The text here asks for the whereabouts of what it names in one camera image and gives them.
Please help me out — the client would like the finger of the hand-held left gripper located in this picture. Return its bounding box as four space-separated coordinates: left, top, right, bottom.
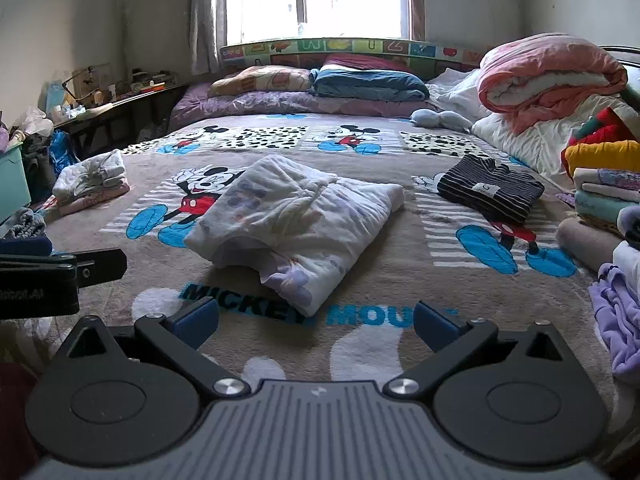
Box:
60 248 127 289

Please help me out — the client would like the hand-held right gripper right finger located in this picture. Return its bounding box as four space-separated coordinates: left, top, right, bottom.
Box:
382 301 568 398

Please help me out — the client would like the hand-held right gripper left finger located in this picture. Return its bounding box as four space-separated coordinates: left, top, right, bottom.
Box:
65 297 252 400

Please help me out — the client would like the white printed garment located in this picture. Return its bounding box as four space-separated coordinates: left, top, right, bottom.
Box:
184 155 405 317

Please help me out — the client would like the dark clothes pile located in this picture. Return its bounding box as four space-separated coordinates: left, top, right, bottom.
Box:
22 132 56 196

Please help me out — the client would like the dark blue cloth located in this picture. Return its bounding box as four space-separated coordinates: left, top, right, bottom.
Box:
0 236 53 257

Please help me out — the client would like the grey folded cloth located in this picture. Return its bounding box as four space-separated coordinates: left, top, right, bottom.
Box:
0 207 48 241

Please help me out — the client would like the pink folded garment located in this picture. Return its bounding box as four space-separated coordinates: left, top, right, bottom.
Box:
42 182 132 218

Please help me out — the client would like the cartoon printed blanket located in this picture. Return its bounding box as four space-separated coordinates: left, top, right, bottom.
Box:
20 112 626 403

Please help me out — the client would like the teal storage box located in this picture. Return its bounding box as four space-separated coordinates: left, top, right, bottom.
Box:
0 140 33 223

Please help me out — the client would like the blue bag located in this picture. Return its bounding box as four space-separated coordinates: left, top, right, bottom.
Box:
50 130 81 176

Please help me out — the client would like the person's maroon sweater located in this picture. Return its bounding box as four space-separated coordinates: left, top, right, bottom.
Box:
0 362 43 480

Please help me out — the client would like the dark striped folded garment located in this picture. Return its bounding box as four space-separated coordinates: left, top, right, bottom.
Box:
436 154 546 226

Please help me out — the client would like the white plastic bag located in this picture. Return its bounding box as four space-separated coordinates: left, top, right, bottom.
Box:
10 107 53 138

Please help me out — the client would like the dark desk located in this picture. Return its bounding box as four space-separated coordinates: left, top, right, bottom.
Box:
52 82 191 146

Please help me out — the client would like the beige rolled cloth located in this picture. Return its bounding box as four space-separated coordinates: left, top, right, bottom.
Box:
556 217 621 273

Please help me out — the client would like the cardboard box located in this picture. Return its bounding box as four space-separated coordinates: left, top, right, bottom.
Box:
64 64 113 107

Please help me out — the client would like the lilac garment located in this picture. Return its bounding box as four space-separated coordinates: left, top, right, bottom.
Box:
589 262 640 386

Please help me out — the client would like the mint folded garment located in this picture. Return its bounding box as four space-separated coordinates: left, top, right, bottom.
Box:
574 191 633 226

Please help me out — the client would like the white duvet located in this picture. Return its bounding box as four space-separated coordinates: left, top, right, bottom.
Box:
425 67 640 186

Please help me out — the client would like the light blue plush toy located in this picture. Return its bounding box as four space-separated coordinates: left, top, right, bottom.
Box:
410 108 473 131

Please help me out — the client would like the white purple folded garment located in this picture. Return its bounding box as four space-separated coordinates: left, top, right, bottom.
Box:
572 167 640 196

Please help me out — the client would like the yellow garment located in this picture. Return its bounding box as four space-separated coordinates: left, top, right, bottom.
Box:
565 140 640 181

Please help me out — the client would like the orange patterned pillow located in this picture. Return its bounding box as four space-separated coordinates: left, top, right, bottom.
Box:
207 65 313 97

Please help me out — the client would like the blue folded blanket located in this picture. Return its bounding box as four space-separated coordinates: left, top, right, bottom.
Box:
308 67 431 102

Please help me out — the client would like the red garment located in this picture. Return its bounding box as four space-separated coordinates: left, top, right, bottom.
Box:
560 107 640 161

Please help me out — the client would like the light patterned curtain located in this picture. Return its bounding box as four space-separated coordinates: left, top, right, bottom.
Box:
190 0 228 78

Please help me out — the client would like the pink rolled quilt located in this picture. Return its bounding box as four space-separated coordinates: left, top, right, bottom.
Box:
476 33 628 133

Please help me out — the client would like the brown curtain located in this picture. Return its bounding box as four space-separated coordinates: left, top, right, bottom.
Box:
407 0 426 41

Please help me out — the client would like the window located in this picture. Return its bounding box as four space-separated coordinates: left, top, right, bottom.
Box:
225 0 413 46

